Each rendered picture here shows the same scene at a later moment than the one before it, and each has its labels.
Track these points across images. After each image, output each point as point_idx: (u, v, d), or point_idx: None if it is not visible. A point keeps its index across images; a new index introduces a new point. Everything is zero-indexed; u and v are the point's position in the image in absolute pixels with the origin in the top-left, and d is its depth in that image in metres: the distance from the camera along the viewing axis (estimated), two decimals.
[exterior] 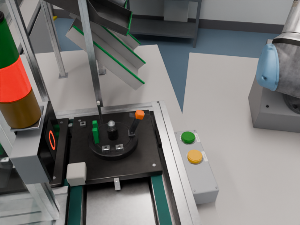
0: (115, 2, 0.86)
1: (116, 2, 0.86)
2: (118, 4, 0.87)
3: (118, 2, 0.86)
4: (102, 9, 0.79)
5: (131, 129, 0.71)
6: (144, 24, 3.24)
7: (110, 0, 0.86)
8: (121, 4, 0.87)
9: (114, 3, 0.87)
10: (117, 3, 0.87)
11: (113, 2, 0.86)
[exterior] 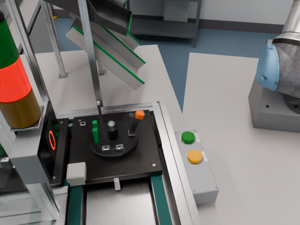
0: (115, 2, 0.86)
1: (116, 2, 0.86)
2: (118, 4, 0.87)
3: (118, 2, 0.86)
4: (102, 9, 0.79)
5: (131, 129, 0.71)
6: (144, 24, 3.24)
7: (110, 0, 0.86)
8: (121, 5, 0.87)
9: (114, 3, 0.87)
10: (117, 3, 0.87)
11: (113, 2, 0.86)
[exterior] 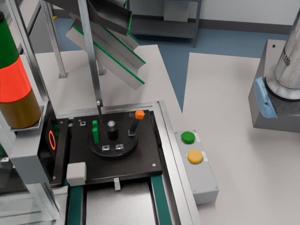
0: (115, 2, 0.86)
1: (116, 2, 0.86)
2: (118, 4, 0.87)
3: (118, 2, 0.86)
4: (102, 9, 0.79)
5: (131, 129, 0.71)
6: (144, 24, 3.24)
7: (110, 0, 0.86)
8: (121, 5, 0.87)
9: (114, 3, 0.87)
10: (117, 3, 0.87)
11: (113, 2, 0.86)
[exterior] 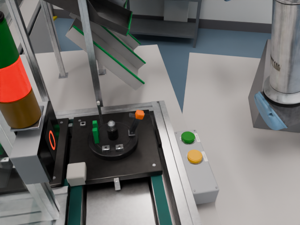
0: (115, 2, 0.86)
1: (116, 2, 0.86)
2: (118, 4, 0.87)
3: (118, 2, 0.86)
4: (102, 9, 0.79)
5: (131, 129, 0.71)
6: (144, 24, 3.24)
7: (110, 0, 0.86)
8: (121, 5, 0.87)
9: (114, 3, 0.87)
10: (117, 3, 0.87)
11: (113, 2, 0.86)
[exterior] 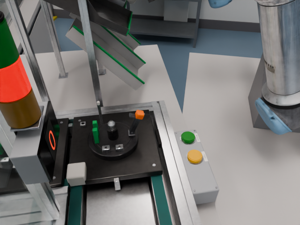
0: (115, 2, 0.86)
1: (116, 2, 0.86)
2: (118, 4, 0.87)
3: (118, 2, 0.86)
4: (102, 9, 0.79)
5: (131, 129, 0.71)
6: (144, 24, 3.24)
7: (110, 0, 0.86)
8: (121, 5, 0.87)
9: (114, 3, 0.87)
10: (117, 3, 0.87)
11: (113, 2, 0.86)
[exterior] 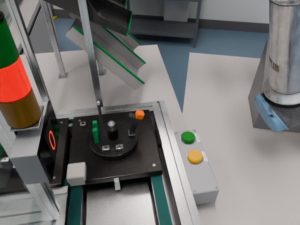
0: None
1: None
2: None
3: None
4: (102, 9, 0.79)
5: (131, 129, 0.71)
6: (144, 24, 3.24)
7: None
8: None
9: None
10: None
11: None
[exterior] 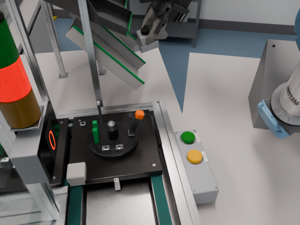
0: (151, 47, 0.85)
1: (152, 45, 0.85)
2: (153, 46, 0.85)
3: (153, 44, 0.85)
4: (102, 9, 0.79)
5: (131, 129, 0.71)
6: None
7: (146, 48, 0.85)
8: (156, 44, 0.85)
9: (151, 47, 0.85)
10: (152, 46, 0.85)
11: (149, 48, 0.85)
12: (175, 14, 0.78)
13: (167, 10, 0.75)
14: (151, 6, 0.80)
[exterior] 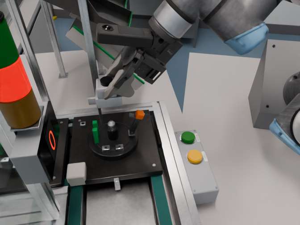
0: (110, 102, 0.64)
1: (112, 102, 0.63)
2: (115, 103, 0.64)
3: (115, 101, 0.63)
4: (102, 9, 0.79)
5: (131, 129, 0.71)
6: (144, 24, 3.24)
7: (103, 104, 0.64)
8: (119, 101, 0.64)
9: (110, 104, 0.64)
10: (113, 102, 0.64)
11: (108, 104, 0.64)
12: (147, 69, 0.58)
13: (135, 61, 0.56)
14: (121, 52, 0.61)
